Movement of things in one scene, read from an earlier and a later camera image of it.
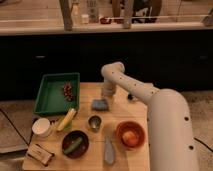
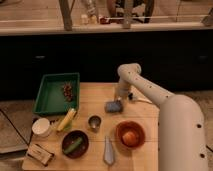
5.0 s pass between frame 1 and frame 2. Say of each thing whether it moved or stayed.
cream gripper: moved
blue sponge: moved
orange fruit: stayed
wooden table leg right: stayed
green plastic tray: stayed
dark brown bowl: stayed
